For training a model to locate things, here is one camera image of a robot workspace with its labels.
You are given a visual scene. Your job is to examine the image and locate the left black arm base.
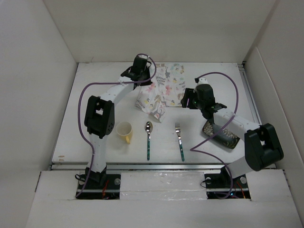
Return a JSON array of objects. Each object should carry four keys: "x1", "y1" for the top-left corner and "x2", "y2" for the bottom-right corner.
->
[{"x1": 75, "y1": 167, "x2": 121, "y2": 200}]

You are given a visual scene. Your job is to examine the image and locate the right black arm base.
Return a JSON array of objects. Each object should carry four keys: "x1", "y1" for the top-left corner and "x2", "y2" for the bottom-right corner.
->
[{"x1": 200, "y1": 167, "x2": 251, "y2": 200}]

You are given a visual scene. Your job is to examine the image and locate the black floral square plate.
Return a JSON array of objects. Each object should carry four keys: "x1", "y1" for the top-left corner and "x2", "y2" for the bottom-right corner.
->
[{"x1": 202, "y1": 121, "x2": 240, "y2": 149}]

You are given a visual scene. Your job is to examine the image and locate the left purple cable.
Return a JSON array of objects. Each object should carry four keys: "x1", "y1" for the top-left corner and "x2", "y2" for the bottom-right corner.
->
[{"x1": 75, "y1": 53, "x2": 158, "y2": 198}]

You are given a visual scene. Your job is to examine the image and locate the yellow mug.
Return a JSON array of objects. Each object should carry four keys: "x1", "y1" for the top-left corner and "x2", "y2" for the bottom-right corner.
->
[{"x1": 116, "y1": 122, "x2": 133, "y2": 144}]

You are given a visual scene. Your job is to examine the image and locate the fork with teal handle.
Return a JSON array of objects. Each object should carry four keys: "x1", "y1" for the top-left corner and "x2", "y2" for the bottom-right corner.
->
[{"x1": 175, "y1": 123, "x2": 185, "y2": 162}]

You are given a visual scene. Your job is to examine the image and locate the floral animal print cloth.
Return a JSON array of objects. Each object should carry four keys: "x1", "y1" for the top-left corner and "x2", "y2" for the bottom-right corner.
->
[{"x1": 135, "y1": 63, "x2": 186, "y2": 122}]

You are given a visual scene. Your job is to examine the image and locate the aluminium front rail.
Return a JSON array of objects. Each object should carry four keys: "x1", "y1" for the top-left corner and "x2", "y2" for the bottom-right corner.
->
[{"x1": 49, "y1": 162, "x2": 223, "y2": 171}]

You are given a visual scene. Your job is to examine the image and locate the spoon with teal handle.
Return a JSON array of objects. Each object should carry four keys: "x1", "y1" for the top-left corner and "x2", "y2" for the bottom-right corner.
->
[{"x1": 145, "y1": 121, "x2": 153, "y2": 161}]

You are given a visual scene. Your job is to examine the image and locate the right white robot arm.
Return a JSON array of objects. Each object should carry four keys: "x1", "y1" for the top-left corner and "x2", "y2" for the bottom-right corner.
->
[{"x1": 181, "y1": 84, "x2": 284, "y2": 187}]

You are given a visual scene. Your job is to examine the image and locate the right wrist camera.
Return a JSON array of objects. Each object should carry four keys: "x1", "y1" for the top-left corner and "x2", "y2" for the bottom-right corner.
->
[{"x1": 195, "y1": 77, "x2": 208, "y2": 85}]

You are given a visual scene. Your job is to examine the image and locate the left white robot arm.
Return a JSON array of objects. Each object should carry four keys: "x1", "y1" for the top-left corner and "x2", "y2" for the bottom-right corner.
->
[{"x1": 84, "y1": 54, "x2": 155, "y2": 188}]

